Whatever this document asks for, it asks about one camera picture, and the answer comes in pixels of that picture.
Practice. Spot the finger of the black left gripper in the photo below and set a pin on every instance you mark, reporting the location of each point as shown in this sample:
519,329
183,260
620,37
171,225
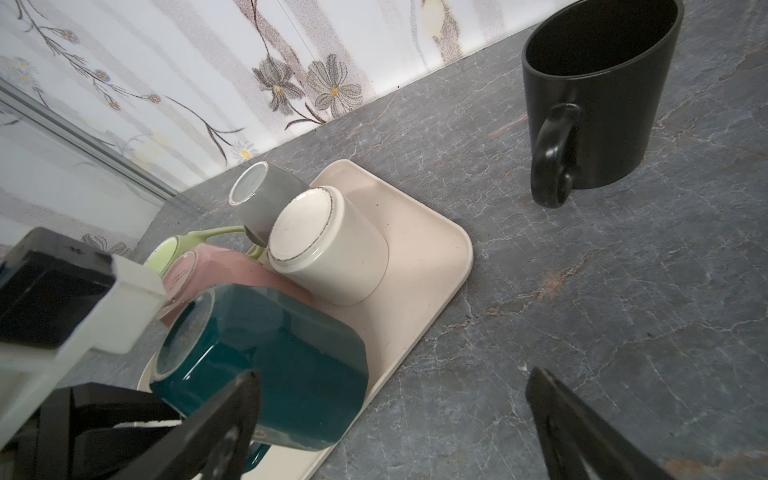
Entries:
89,431

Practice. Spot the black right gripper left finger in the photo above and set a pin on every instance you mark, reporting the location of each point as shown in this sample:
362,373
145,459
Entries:
212,443

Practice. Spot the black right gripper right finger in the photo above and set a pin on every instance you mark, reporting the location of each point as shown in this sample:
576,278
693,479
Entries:
572,436

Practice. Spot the dark teal mug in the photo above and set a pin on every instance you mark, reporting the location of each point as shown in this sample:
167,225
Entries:
312,368

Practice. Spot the black mug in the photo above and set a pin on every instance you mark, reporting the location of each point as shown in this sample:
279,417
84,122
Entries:
593,76

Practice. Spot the pink mug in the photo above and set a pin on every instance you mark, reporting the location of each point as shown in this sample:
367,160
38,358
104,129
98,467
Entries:
206,266

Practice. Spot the light green mug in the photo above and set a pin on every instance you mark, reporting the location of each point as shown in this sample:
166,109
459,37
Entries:
172,249

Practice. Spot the cream white mug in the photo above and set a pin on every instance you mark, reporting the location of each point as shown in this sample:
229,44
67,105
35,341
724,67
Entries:
324,243

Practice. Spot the grey mug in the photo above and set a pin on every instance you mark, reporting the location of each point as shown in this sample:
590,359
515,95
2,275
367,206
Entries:
260,194

